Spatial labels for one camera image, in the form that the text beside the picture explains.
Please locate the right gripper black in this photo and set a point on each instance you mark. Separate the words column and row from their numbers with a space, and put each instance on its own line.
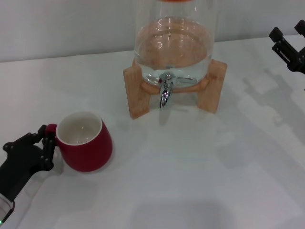
column 300, row 60

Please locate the red cup white inside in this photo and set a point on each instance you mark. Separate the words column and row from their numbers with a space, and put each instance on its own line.
column 90, row 155

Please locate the chrome faucet tap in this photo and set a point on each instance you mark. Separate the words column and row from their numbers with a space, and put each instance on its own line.
column 165, row 95

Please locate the wooden dispenser stand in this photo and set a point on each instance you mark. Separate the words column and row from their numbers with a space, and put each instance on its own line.
column 135, row 95

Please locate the glass water dispenser jar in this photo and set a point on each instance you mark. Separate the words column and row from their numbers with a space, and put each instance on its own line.
column 174, row 35

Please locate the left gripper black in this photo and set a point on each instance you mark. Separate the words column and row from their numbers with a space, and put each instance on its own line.
column 19, row 167

